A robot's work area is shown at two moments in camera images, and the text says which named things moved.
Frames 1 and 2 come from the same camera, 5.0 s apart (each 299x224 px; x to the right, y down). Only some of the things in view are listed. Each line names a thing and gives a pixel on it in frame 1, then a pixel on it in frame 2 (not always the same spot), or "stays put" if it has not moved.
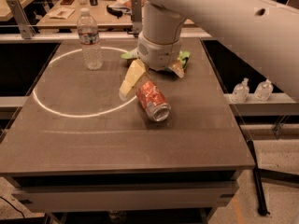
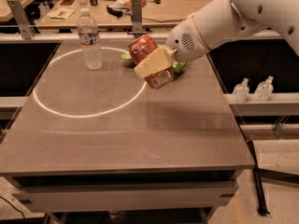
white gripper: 159,55 to 184,45
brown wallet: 67,0 stays put
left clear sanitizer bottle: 241,91 stays put
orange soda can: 153,101 to 138,49
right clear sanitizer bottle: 263,91 stays put
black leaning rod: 262,204 stays put
